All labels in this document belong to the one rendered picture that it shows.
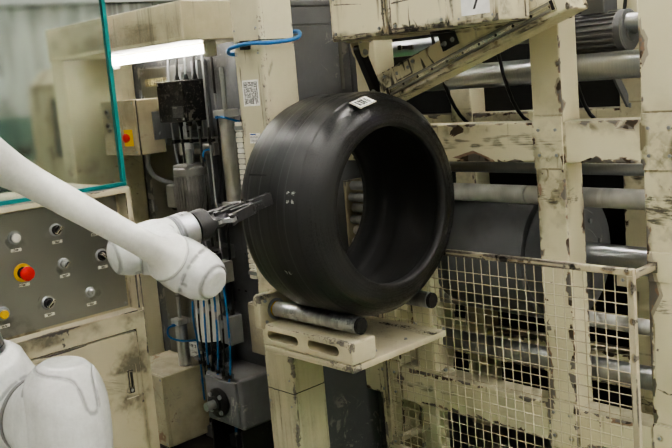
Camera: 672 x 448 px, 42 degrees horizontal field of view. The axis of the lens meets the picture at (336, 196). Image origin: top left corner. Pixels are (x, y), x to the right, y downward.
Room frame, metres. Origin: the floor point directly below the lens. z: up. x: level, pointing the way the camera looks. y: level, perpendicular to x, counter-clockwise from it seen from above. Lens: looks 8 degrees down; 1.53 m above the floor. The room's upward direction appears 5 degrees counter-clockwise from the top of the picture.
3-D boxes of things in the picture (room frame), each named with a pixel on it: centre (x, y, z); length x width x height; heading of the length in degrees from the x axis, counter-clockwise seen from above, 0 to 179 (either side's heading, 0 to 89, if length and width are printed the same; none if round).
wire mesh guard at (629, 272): (2.44, -0.42, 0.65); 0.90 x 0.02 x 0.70; 43
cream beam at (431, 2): (2.49, -0.32, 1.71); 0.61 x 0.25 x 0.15; 43
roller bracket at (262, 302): (2.51, 0.10, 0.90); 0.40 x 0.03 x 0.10; 133
